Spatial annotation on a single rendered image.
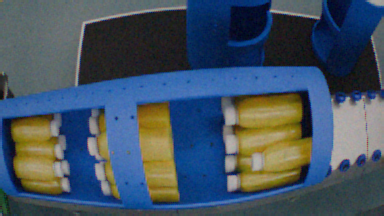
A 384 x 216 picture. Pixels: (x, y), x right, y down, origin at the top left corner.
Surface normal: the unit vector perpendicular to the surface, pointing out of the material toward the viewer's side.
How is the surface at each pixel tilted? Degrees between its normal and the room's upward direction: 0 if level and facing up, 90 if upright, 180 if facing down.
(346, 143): 0
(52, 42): 0
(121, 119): 10
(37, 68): 0
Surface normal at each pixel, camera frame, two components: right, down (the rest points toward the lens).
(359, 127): 0.00, -0.25
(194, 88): -0.05, -0.73
